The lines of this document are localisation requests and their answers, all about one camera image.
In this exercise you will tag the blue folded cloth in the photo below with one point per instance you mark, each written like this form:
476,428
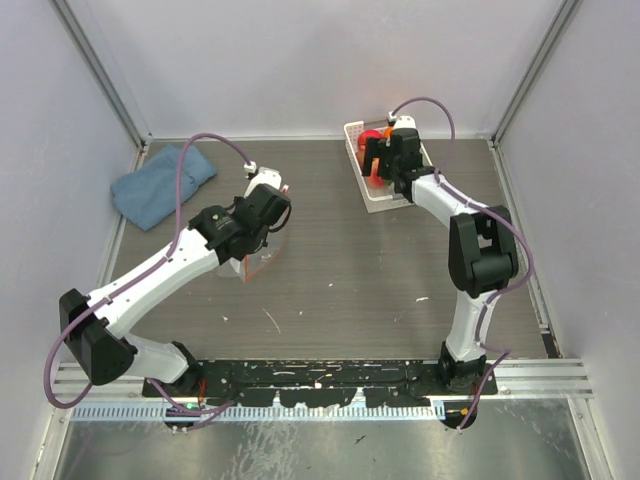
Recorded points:
147,196

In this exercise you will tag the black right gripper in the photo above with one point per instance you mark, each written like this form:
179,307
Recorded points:
375,147

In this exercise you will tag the aluminium corner post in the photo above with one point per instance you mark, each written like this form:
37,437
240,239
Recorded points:
543,53
85,31

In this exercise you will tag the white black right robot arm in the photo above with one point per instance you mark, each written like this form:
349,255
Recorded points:
482,254

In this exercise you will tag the blue slotted cable duct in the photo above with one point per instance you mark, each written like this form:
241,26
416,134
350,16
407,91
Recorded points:
162,411

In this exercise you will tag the left aluminium corner post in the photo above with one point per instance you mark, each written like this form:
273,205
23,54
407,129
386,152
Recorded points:
85,31

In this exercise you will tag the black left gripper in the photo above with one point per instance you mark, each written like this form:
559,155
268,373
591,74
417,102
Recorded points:
238,199

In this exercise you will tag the pink toy peach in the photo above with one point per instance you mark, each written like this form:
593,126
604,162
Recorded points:
374,180

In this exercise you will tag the red toy apple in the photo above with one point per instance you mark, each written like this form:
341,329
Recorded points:
365,136

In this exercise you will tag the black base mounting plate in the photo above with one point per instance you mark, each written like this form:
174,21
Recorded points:
262,383

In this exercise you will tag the clear zip bag orange zipper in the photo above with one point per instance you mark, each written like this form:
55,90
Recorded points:
262,250

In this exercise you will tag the brown toy kiwi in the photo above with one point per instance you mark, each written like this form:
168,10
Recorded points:
360,155

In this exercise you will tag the white perforated plastic basket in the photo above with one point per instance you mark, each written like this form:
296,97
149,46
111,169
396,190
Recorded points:
378,200

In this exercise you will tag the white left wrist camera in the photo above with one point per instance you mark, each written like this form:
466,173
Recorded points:
261,175

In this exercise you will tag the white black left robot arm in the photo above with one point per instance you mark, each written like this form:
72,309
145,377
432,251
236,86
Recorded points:
97,327

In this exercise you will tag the right aluminium corner post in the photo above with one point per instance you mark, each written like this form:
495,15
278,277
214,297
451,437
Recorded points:
543,53

